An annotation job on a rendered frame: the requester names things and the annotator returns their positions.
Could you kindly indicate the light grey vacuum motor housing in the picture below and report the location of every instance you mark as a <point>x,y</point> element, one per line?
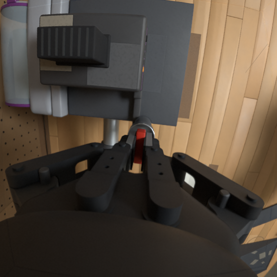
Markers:
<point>41,104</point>

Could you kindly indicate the clear dust bin purple rings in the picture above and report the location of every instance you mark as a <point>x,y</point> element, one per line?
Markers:
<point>15,65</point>

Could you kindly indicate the dark panel with grey patches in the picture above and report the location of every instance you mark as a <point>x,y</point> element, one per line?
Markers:
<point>264,255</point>

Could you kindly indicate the dark grey vacuum rail body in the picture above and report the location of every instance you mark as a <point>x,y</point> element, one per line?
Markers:
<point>173,65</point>

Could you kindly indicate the dark grey battery ribbed grip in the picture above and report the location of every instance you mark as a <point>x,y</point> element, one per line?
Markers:
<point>121,65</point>

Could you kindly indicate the brown square wall panel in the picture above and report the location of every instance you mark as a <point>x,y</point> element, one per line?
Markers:
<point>194,75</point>

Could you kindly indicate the red plunger tab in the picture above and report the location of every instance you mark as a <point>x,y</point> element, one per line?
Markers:
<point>139,147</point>

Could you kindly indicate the silver wand tube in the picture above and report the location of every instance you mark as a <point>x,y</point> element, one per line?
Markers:
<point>110,132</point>

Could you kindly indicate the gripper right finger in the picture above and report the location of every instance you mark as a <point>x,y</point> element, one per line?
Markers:
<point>160,177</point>

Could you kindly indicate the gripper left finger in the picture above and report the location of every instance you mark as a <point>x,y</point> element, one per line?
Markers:
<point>108,164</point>

